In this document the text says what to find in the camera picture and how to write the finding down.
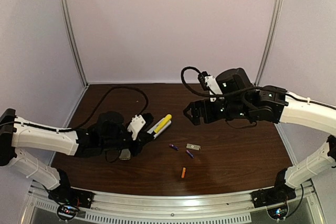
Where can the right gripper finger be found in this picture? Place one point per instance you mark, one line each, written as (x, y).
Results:
(194, 108)
(196, 120)

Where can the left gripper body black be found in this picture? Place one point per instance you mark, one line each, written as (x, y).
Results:
(143, 136)

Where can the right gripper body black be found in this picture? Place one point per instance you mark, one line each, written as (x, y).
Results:
(199, 111)

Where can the grey remote control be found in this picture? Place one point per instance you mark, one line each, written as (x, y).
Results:
(125, 155)

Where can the white remote control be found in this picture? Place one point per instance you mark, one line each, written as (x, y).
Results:
(150, 131)

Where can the yellow handled screwdriver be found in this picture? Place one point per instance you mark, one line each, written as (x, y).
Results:
(163, 122)

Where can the grey battery cover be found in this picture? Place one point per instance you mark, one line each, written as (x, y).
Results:
(193, 147)

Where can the purple battery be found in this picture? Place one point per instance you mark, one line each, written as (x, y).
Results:
(173, 147)
(189, 154)

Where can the orange battery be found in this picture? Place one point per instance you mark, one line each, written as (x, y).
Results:
(183, 172)

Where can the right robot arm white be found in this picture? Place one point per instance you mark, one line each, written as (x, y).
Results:
(231, 96)

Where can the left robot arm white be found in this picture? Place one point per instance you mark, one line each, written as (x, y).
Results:
(109, 133)

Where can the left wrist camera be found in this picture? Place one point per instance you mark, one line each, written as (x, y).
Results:
(137, 123)

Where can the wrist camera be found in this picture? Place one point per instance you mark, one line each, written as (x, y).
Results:
(137, 123)
(210, 84)

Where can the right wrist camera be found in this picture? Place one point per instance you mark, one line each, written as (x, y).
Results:
(210, 84)

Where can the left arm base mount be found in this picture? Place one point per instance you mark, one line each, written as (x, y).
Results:
(70, 196)

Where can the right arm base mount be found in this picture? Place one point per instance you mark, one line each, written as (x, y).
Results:
(271, 196)

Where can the aluminium front rail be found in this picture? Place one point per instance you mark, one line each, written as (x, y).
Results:
(221, 208)

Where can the right aluminium frame post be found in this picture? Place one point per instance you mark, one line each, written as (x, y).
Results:
(275, 16)

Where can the aluminium frame post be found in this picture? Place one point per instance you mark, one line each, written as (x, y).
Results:
(72, 42)
(275, 16)

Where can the left aluminium frame post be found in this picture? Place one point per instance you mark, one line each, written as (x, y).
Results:
(72, 42)

